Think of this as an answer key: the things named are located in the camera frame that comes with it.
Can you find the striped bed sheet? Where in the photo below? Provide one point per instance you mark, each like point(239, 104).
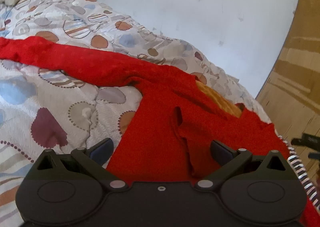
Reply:
point(299, 168)

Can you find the patterned white quilt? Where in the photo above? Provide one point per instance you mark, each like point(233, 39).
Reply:
point(46, 107)

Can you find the plywood wardrobe panel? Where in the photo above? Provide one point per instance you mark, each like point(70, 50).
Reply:
point(290, 95)

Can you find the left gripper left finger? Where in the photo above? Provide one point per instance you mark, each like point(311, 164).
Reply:
point(92, 161)

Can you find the red long-sleeve sweater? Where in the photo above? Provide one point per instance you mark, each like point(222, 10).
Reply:
point(163, 153)

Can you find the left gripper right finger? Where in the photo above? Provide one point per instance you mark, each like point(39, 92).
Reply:
point(231, 161)

